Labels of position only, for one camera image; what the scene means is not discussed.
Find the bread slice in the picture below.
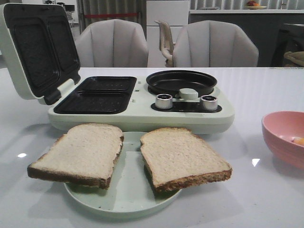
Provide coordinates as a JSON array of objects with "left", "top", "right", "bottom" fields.
[
  {"left": 140, "top": 127, "right": 232, "bottom": 192},
  {"left": 27, "top": 123, "right": 124, "bottom": 190}
]

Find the pink bowl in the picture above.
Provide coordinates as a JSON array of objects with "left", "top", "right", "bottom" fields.
[{"left": 262, "top": 111, "right": 304, "bottom": 169}]

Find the green breakfast maker lid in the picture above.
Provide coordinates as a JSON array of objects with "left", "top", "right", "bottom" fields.
[{"left": 0, "top": 3, "right": 80, "bottom": 105}]

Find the orange shrimp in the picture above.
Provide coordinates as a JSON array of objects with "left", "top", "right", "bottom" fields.
[{"left": 292, "top": 137, "right": 304, "bottom": 146}]

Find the green breakfast maker base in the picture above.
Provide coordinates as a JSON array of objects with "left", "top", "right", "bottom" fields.
[{"left": 48, "top": 76, "right": 235, "bottom": 134}]

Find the left silver control knob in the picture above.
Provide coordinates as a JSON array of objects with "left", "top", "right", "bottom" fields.
[{"left": 155, "top": 94, "right": 173, "bottom": 110}]

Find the silver control knob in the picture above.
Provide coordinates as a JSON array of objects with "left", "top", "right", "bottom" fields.
[
  {"left": 199, "top": 95, "right": 218, "bottom": 111},
  {"left": 155, "top": 94, "right": 173, "bottom": 110}
]

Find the black round frying pan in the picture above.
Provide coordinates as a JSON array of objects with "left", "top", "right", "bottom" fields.
[{"left": 146, "top": 70, "right": 217, "bottom": 98}]

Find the right silver control knob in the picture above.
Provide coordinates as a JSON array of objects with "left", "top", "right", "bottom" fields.
[{"left": 199, "top": 95, "right": 218, "bottom": 111}]

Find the beige office chair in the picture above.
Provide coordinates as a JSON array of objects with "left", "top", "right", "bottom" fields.
[{"left": 154, "top": 20, "right": 174, "bottom": 67}]

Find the left grey upholstered chair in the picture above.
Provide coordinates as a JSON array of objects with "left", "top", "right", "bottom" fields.
[{"left": 75, "top": 19, "right": 149, "bottom": 67}]

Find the grey upholstered chair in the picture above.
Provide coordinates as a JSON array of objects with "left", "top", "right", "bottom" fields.
[
  {"left": 173, "top": 20, "right": 259, "bottom": 67},
  {"left": 75, "top": 19, "right": 149, "bottom": 67}
]

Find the light green round plate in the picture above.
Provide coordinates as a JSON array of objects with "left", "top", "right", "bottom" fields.
[{"left": 65, "top": 132, "right": 180, "bottom": 219}]

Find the right grey upholstered chair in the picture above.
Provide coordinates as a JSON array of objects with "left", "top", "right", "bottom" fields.
[{"left": 173, "top": 20, "right": 259, "bottom": 67}]

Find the white cabinet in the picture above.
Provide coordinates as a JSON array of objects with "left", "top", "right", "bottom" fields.
[{"left": 146, "top": 0, "right": 190, "bottom": 68}]

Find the fruit bowl on counter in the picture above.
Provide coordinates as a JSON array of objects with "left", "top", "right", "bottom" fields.
[{"left": 245, "top": 0, "right": 266, "bottom": 10}]

